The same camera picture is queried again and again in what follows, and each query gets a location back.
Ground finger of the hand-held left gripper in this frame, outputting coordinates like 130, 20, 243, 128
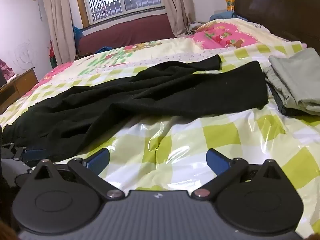
2, 142, 48, 161

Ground black pants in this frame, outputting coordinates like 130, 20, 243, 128
2, 54, 269, 162

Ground red and green bag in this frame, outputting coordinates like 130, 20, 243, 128
49, 40, 58, 68

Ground grey cloth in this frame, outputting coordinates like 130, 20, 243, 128
187, 22, 208, 34

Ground pink printed pillow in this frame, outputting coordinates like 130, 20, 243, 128
192, 21, 253, 49

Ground printed cartoon quilt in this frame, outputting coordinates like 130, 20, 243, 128
25, 17, 308, 98

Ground folded grey-green pants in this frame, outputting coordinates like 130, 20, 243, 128
264, 47, 320, 113

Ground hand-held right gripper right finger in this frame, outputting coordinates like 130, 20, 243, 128
191, 148, 285, 200

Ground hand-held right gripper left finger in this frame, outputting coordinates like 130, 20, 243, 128
30, 148, 125, 200

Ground dark wooden headboard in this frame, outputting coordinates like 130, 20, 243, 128
235, 0, 320, 55

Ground maroon sofa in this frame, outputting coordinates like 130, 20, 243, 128
77, 14, 175, 55

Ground folded dark garment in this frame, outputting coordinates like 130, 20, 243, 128
271, 87, 320, 117

